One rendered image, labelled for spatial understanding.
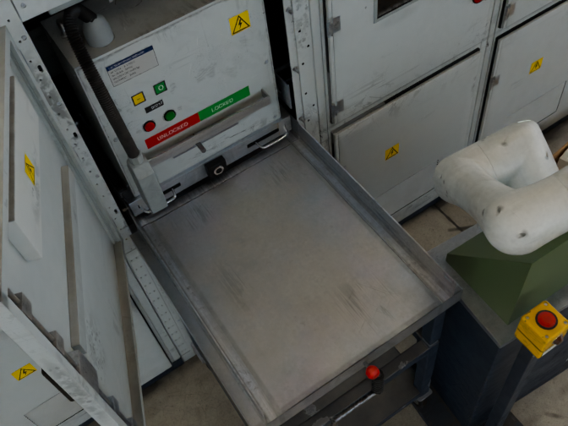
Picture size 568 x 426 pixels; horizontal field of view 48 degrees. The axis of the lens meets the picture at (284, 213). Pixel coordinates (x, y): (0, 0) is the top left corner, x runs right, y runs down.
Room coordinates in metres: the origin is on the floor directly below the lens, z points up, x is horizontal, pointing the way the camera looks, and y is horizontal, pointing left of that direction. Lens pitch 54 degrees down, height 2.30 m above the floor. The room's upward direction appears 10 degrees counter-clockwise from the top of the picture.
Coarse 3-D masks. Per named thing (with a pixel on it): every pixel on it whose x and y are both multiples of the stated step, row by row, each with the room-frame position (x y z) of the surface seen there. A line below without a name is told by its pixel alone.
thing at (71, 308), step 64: (0, 64) 0.97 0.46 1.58; (0, 128) 0.80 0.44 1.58; (0, 192) 0.67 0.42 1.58; (64, 192) 0.95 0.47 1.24; (0, 256) 0.55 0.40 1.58; (64, 256) 0.77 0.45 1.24; (0, 320) 0.47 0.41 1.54; (64, 320) 0.61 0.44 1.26; (128, 320) 0.83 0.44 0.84; (64, 384) 0.47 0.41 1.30; (128, 384) 0.65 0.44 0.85
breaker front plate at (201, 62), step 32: (224, 0) 1.33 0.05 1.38; (256, 0) 1.36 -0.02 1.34; (160, 32) 1.25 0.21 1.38; (192, 32) 1.29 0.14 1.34; (224, 32) 1.32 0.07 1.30; (256, 32) 1.36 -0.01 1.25; (96, 64) 1.18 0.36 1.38; (160, 64) 1.24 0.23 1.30; (192, 64) 1.28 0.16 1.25; (224, 64) 1.31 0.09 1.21; (256, 64) 1.35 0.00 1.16; (128, 96) 1.20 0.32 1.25; (160, 96) 1.23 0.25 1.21; (192, 96) 1.27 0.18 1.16; (224, 96) 1.30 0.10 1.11; (256, 96) 1.34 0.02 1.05; (128, 128) 1.19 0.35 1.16; (160, 128) 1.22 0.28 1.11; (192, 128) 1.25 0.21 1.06; (224, 128) 1.29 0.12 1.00; (256, 128) 1.33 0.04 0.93; (192, 160) 1.24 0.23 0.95
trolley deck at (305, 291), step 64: (256, 192) 1.17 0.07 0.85; (320, 192) 1.13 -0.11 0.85; (192, 256) 0.99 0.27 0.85; (256, 256) 0.95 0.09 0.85; (320, 256) 0.92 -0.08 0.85; (384, 256) 0.88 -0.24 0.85; (192, 320) 0.79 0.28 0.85; (256, 320) 0.76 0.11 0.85; (320, 320) 0.73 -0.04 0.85; (384, 320) 0.70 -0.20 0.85; (320, 384) 0.57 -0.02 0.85
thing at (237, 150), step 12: (276, 120) 1.36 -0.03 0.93; (288, 120) 1.37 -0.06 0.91; (264, 132) 1.33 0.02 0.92; (276, 132) 1.35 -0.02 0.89; (240, 144) 1.30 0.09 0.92; (252, 144) 1.31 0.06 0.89; (264, 144) 1.33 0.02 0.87; (216, 156) 1.26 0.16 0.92; (228, 156) 1.28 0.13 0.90; (240, 156) 1.29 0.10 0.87; (192, 168) 1.23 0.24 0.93; (204, 168) 1.24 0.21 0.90; (168, 180) 1.20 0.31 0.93; (180, 180) 1.21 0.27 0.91; (192, 180) 1.22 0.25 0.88; (168, 192) 1.19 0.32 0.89; (132, 204) 1.14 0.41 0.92
